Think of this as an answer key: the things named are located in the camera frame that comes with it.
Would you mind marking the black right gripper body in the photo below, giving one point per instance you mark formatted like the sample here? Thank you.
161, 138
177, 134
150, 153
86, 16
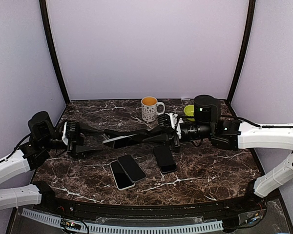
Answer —
174, 143

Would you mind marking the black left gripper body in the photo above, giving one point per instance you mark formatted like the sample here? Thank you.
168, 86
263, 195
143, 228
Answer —
74, 139

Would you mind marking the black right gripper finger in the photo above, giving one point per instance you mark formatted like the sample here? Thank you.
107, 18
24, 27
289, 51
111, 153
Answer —
159, 131
162, 138

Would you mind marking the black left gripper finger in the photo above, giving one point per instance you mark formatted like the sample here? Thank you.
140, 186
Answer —
88, 131
85, 151

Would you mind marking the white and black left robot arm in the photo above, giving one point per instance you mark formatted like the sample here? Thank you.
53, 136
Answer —
29, 156

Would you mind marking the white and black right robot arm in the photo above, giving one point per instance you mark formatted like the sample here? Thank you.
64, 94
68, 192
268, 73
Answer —
232, 133

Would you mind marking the black phone dark case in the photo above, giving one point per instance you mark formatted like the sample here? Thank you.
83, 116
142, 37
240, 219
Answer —
164, 159

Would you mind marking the black phone grey case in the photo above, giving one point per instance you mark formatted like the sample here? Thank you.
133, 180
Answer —
131, 168

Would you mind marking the black phone white case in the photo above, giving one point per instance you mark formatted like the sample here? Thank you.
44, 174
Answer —
121, 179

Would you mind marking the white spotted mug orange inside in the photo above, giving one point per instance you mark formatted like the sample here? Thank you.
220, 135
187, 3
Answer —
151, 108

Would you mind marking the lime green bowl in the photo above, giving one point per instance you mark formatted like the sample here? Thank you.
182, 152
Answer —
189, 112

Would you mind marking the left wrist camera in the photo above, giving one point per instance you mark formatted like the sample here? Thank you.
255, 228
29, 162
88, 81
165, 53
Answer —
70, 133

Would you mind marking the white slotted cable duct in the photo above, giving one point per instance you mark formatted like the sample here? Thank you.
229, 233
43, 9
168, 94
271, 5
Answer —
84, 227

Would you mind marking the black left frame post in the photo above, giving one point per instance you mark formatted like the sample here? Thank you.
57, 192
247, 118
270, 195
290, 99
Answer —
52, 50

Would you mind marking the black frame post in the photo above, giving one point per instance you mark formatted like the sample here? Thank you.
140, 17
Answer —
52, 50
243, 50

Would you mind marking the black right frame post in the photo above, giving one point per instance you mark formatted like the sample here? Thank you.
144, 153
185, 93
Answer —
243, 50

